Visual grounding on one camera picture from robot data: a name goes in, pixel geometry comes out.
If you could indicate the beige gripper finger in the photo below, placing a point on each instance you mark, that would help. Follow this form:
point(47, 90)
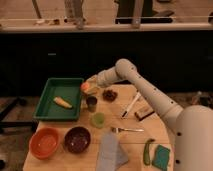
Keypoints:
point(92, 85)

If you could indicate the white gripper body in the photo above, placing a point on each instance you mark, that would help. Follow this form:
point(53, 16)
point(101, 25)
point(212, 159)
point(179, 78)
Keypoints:
point(107, 77)

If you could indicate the red yellow apple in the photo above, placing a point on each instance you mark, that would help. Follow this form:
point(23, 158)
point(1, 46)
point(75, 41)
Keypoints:
point(85, 86)

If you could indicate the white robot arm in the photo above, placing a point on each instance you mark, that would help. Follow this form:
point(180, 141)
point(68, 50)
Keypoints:
point(192, 126)

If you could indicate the small brown cup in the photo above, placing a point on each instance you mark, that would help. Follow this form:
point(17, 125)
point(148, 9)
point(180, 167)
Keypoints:
point(91, 102)

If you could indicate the light green cup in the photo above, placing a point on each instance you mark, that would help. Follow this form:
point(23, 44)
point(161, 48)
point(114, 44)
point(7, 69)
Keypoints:
point(97, 120)

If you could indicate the green plastic tray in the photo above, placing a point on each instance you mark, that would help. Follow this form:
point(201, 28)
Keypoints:
point(66, 88)

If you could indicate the brown board eraser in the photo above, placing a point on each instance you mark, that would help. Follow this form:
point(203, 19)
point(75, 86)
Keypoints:
point(143, 113)

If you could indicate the dark purple bowl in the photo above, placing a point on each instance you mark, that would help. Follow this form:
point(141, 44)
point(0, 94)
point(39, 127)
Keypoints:
point(77, 140)

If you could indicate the grey blue cloth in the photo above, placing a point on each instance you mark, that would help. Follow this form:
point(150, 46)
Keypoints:
point(111, 155)

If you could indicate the orange bowl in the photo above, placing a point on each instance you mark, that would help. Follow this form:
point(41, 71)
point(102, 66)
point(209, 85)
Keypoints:
point(44, 143)

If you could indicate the teal sponge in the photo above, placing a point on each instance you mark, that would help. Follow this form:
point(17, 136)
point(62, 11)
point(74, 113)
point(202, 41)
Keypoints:
point(161, 158)

